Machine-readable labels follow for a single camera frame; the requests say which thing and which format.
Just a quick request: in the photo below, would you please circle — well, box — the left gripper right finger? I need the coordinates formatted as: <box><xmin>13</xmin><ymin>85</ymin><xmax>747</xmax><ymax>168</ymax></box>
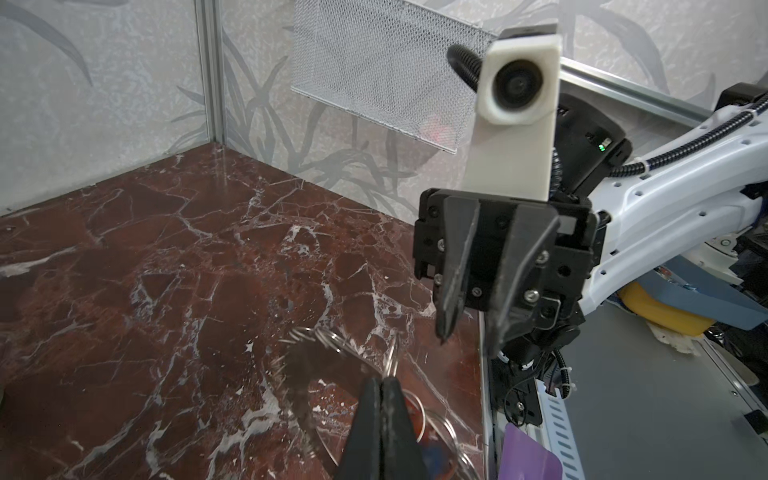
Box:
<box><xmin>381</xmin><ymin>377</ymin><xmax>428</xmax><ymax>480</ymax></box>

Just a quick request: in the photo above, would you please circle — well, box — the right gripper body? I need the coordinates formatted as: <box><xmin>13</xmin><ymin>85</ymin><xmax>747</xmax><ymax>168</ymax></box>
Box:
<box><xmin>413</xmin><ymin>189</ymin><xmax>599</xmax><ymax>345</ymax></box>

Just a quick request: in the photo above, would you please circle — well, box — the purple scoop pink handle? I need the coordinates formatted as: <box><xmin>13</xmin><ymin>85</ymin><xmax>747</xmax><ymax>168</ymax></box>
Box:
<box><xmin>497</xmin><ymin>424</ymin><xmax>563</xmax><ymax>480</ymax></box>

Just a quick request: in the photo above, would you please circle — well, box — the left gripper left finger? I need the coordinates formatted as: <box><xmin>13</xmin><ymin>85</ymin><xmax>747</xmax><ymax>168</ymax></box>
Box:
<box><xmin>334</xmin><ymin>378</ymin><xmax>382</xmax><ymax>480</ymax></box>

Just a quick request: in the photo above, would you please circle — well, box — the white wire basket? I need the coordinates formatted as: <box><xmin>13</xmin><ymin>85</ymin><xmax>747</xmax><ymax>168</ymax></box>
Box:
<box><xmin>292</xmin><ymin>0</ymin><xmax>495</xmax><ymax>153</ymax></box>

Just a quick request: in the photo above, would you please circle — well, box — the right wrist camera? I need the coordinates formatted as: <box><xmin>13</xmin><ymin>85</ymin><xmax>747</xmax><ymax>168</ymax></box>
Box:
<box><xmin>446</xmin><ymin>24</ymin><xmax>562</xmax><ymax>202</ymax></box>

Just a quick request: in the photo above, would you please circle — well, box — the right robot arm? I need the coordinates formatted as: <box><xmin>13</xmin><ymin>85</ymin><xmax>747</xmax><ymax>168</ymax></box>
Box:
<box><xmin>413</xmin><ymin>34</ymin><xmax>767</xmax><ymax>424</ymax></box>

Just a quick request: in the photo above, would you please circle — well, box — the blue key tag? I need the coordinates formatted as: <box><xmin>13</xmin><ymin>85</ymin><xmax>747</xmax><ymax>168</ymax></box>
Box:
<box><xmin>419</xmin><ymin>439</ymin><xmax>455</xmax><ymax>480</ymax></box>

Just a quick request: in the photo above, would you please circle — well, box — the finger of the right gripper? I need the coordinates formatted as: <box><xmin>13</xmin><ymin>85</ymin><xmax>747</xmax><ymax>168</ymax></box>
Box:
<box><xmin>484</xmin><ymin>204</ymin><xmax>559</xmax><ymax>357</ymax></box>
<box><xmin>436</xmin><ymin>196</ymin><xmax>480</xmax><ymax>343</ymax></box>

